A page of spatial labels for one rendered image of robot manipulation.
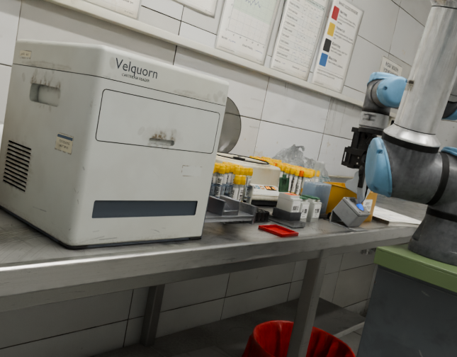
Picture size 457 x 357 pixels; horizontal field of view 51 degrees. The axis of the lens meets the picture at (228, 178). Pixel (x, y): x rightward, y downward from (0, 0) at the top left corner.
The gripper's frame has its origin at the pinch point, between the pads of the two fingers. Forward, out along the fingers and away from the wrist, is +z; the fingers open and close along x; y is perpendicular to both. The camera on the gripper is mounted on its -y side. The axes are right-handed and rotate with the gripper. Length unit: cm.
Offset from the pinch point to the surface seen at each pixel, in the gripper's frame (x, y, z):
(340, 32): -76, 64, -65
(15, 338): 61, 66, 58
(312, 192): 5.9, 12.8, 0.9
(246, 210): 44.7, 5.2, 3.8
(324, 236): 21.3, -2.0, 8.8
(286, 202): 25.4, 8.1, 2.8
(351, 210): 3.5, 0.8, 3.2
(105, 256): 85, -2, 8
